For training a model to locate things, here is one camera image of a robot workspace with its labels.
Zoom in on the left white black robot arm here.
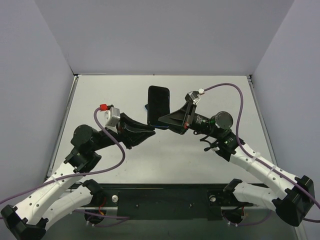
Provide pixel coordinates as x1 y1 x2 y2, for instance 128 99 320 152
0 113 156 240

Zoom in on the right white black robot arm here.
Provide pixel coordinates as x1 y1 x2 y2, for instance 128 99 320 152
159 95 315 227

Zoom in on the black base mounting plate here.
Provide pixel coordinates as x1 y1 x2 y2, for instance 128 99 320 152
86 183 244 221

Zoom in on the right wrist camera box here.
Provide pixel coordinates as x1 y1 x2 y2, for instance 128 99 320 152
185 91 201 105

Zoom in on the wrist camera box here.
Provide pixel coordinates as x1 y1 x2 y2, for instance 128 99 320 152
185 91 201 105
104 107 121 128

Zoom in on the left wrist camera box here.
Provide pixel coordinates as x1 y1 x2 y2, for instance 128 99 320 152
104 107 121 128

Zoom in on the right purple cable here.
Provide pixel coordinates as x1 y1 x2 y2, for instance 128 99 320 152
198 83 320 223

